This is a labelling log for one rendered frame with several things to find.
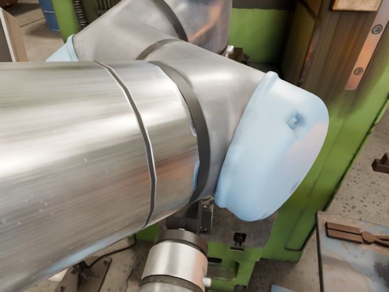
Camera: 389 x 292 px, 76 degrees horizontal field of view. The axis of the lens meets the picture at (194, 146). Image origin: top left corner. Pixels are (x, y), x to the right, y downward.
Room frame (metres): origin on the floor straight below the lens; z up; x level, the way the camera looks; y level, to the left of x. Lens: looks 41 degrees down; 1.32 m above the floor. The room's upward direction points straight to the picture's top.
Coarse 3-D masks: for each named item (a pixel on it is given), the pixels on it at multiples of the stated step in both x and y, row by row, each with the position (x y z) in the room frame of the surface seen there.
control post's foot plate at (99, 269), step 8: (96, 256) 0.62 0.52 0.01; (88, 264) 0.58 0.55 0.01; (96, 264) 0.58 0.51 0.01; (104, 264) 0.58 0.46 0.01; (72, 272) 0.53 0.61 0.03; (88, 272) 0.52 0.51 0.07; (96, 272) 0.54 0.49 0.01; (104, 272) 0.54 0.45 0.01; (64, 280) 0.50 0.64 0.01; (72, 280) 0.50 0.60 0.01; (80, 280) 0.49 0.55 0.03; (88, 280) 0.50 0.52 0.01; (96, 280) 0.50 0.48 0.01; (104, 280) 0.51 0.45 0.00; (56, 288) 0.47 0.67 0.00; (64, 288) 0.47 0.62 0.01; (72, 288) 0.47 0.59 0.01; (80, 288) 0.47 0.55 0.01; (88, 288) 0.47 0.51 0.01; (96, 288) 0.47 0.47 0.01
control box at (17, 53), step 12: (0, 12) 0.55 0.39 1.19; (0, 24) 0.54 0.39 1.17; (12, 24) 0.58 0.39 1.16; (0, 36) 0.53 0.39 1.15; (12, 36) 0.55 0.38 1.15; (0, 48) 0.52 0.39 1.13; (12, 48) 0.52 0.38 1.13; (24, 48) 0.59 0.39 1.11; (0, 60) 0.50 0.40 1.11; (12, 60) 0.51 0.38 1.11; (24, 60) 0.56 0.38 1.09
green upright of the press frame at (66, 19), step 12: (60, 0) 0.72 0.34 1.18; (84, 0) 0.71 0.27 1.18; (120, 0) 0.70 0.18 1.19; (60, 12) 0.72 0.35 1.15; (72, 12) 0.72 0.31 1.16; (84, 12) 0.71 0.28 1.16; (60, 24) 0.72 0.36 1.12; (72, 24) 0.72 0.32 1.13; (156, 228) 0.70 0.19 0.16; (144, 240) 0.71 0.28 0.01
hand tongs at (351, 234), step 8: (328, 224) 0.38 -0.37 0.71; (336, 224) 0.38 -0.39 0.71; (328, 232) 0.35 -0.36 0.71; (336, 232) 0.35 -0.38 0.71; (344, 232) 0.35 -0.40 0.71; (352, 232) 0.35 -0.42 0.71; (360, 232) 0.35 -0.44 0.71; (368, 232) 0.35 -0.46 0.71; (344, 240) 0.34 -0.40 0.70; (352, 240) 0.33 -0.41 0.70; (360, 240) 0.33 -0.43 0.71; (368, 240) 0.33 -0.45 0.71; (376, 240) 0.33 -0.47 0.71
